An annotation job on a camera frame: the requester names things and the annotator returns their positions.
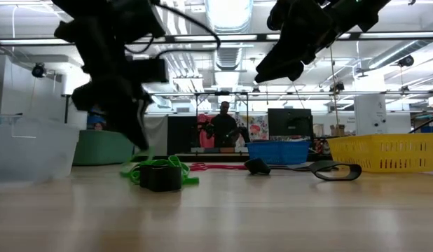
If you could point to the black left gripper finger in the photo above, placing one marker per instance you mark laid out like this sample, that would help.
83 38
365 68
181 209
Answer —
129 122
141 110

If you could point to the green rubber band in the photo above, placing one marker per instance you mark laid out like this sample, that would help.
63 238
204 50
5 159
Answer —
172 161
125 171
192 180

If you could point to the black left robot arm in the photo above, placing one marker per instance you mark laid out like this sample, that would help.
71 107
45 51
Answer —
97 35

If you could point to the small background robot arm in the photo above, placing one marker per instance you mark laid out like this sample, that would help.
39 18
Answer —
206 129
241 133

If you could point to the grey hanging cloth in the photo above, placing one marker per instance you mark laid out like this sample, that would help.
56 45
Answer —
157 136

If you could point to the person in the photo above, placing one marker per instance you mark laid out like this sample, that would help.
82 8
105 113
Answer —
223 129
98 126

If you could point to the blue storage bin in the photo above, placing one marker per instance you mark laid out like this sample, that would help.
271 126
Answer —
94 119

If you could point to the teal plastic basket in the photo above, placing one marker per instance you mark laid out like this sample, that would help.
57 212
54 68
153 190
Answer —
97 150

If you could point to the thin wooden pole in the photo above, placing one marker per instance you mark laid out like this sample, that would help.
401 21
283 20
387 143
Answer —
335 105

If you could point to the ceiling air vent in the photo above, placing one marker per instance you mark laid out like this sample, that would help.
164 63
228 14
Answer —
227 57

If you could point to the black monitor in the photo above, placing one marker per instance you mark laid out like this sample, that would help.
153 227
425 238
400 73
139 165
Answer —
290 124

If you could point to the long ceiling light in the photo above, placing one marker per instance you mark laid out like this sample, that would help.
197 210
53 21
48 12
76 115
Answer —
398 35
234 37
34 41

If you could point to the floral hanging cloth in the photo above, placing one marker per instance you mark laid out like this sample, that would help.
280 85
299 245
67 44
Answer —
256 127

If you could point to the pink hanging cloth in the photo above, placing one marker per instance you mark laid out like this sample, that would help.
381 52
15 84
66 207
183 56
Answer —
201 140

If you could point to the cardboard box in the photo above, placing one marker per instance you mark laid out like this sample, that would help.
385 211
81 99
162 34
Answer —
339 131

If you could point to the white cylindrical appliance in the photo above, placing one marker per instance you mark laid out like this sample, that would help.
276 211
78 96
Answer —
369 115

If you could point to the blue plastic basket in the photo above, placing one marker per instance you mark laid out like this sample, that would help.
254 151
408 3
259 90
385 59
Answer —
279 152

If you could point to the clear plastic bin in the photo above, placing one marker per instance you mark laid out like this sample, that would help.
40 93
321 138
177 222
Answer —
34 154

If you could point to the yellow plastic basket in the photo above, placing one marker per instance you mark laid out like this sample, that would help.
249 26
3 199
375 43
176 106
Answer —
377 164

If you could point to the black slanted rod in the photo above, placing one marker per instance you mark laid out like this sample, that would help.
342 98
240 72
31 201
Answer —
426 121

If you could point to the blue box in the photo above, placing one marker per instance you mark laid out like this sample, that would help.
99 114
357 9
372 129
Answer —
430 129

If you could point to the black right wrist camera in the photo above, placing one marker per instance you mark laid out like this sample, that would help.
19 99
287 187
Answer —
279 15

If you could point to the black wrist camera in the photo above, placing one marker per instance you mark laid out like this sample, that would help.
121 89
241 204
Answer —
279 15
139 17

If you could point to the black ceiling camera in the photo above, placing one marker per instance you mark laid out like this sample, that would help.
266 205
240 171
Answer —
337 87
406 61
38 70

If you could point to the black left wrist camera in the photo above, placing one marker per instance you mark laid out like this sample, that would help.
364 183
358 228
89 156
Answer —
139 17

